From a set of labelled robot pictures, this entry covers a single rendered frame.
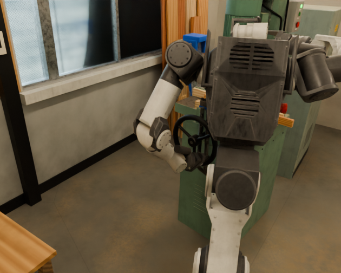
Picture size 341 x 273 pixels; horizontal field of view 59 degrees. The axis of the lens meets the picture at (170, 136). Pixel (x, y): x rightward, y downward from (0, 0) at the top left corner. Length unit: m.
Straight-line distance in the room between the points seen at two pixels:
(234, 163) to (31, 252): 0.95
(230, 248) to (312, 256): 1.21
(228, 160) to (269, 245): 1.39
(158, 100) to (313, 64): 0.51
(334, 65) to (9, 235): 1.46
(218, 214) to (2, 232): 0.98
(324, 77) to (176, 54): 0.47
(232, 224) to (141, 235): 1.16
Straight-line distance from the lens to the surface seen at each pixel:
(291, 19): 1.89
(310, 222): 2.54
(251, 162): 0.93
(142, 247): 2.11
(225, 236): 1.13
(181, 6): 3.36
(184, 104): 1.82
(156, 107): 1.04
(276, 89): 0.90
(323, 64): 1.09
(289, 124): 1.68
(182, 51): 1.01
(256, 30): 1.10
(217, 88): 0.89
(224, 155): 0.94
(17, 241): 1.55
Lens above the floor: 1.56
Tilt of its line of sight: 27 degrees down
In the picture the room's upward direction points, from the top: 2 degrees clockwise
